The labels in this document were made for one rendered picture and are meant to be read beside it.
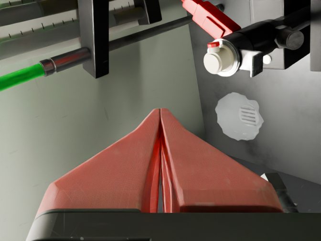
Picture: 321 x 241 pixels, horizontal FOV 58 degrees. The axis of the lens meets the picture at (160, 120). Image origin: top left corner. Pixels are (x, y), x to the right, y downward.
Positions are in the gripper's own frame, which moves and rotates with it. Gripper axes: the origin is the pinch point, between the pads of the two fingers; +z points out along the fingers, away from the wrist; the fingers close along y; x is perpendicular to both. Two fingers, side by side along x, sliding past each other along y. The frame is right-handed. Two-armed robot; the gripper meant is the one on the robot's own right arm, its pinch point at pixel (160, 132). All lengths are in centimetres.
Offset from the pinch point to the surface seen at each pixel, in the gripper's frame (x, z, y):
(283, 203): 8.8, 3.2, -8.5
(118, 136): 24.3, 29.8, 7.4
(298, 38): 0.0, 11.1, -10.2
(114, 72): 14.0, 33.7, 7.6
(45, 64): 5.9, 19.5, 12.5
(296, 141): 24.9, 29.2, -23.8
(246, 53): 0.2, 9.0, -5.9
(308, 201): 31.4, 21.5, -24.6
